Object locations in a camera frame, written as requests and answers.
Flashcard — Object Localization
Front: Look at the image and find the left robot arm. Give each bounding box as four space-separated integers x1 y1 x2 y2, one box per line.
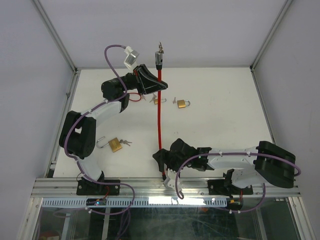
59 64 168 195

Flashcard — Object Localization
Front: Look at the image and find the large brass padlock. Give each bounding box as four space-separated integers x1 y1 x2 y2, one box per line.
95 136 132 153

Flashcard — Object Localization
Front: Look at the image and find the medium brass padlock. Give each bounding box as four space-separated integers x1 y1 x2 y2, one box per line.
176 99 191 109

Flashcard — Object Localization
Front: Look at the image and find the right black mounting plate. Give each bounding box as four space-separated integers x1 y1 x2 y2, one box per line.
207 179 254 196

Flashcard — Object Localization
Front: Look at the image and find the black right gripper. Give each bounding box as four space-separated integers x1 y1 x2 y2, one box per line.
152 149 192 179

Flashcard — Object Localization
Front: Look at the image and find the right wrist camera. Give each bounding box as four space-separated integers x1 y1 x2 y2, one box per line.
163 168 182 192

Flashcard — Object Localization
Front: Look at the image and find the aluminium frame post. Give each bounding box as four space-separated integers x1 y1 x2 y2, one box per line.
31 0 78 74
249 0 295 72

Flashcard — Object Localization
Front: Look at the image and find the thick red cable lock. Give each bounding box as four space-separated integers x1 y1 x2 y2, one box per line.
154 41 168 181

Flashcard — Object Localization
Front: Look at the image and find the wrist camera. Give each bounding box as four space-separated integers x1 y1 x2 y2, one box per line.
163 168 182 192
123 46 140 71

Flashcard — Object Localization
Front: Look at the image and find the red thin-cable padlock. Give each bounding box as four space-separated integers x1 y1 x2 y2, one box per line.
129 92 142 102

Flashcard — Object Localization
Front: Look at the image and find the small brass long-shackle padlock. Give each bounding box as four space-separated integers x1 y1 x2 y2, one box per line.
149 94 167 105

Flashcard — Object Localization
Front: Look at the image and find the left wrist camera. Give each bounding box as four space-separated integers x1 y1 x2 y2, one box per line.
123 46 140 71

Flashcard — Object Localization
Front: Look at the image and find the black mounting plate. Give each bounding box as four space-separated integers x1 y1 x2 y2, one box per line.
207 179 254 196
76 178 121 196

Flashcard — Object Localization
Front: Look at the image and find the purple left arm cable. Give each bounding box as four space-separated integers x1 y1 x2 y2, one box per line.
62 44 131 187

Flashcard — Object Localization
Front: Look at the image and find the right aluminium frame post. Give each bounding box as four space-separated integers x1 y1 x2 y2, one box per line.
249 0 295 72

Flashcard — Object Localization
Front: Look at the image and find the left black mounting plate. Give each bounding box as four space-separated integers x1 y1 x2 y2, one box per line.
76 178 121 196

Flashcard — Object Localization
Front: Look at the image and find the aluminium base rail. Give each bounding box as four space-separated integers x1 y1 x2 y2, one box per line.
31 177 301 198

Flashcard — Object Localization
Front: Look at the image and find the white slotted cable duct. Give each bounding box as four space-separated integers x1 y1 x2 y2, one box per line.
42 196 227 209

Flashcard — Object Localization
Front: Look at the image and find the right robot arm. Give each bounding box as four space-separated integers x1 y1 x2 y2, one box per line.
152 138 301 199

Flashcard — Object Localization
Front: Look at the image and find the left aluminium frame post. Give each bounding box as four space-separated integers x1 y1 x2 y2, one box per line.
31 0 78 74

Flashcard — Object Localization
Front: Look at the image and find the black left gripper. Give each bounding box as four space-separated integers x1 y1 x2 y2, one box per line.
116 64 168 96

